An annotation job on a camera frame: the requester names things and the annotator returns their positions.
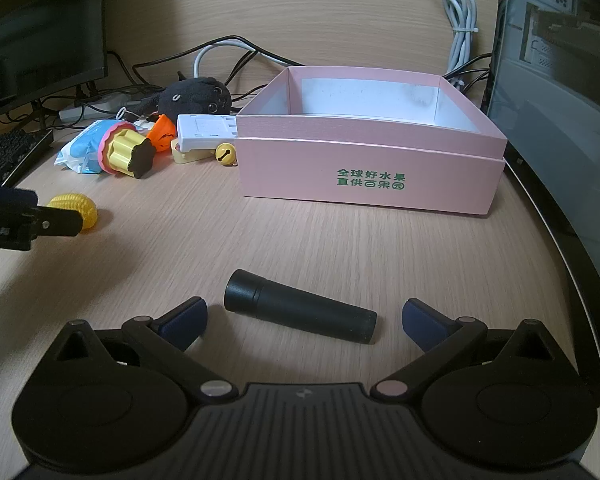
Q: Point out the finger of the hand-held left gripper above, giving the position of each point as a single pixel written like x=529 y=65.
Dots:
x=57 y=221

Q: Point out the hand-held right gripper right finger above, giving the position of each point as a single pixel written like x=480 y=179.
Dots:
x=422 y=327

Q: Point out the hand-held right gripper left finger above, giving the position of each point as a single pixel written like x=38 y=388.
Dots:
x=186 y=324

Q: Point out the yellow knitted toy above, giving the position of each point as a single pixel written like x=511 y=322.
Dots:
x=87 y=212

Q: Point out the blue wet cotton packet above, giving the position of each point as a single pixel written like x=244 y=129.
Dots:
x=82 y=147

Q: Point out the yellow cupcake toy pink rim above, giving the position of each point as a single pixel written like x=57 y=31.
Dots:
x=127 y=152

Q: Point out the black cylinder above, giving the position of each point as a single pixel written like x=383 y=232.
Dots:
x=295 y=307

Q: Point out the orange haired figurine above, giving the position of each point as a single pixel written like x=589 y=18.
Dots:
x=161 y=132

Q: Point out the pink cardboard box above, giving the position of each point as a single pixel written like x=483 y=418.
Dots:
x=370 y=175

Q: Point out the cream charm with gold bell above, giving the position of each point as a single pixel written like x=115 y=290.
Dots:
x=225 y=155

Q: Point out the black plush toy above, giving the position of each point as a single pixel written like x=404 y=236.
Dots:
x=195 y=96

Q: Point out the wooden desktop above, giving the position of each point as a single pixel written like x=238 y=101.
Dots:
x=180 y=250

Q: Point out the black keyboard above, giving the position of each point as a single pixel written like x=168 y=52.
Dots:
x=7 y=155

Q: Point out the white power strip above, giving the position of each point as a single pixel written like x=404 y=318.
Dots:
x=92 y=106

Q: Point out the black computer monitor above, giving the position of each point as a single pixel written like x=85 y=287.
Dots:
x=35 y=25

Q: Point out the computer tower case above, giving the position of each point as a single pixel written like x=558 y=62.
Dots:
x=565 y=135

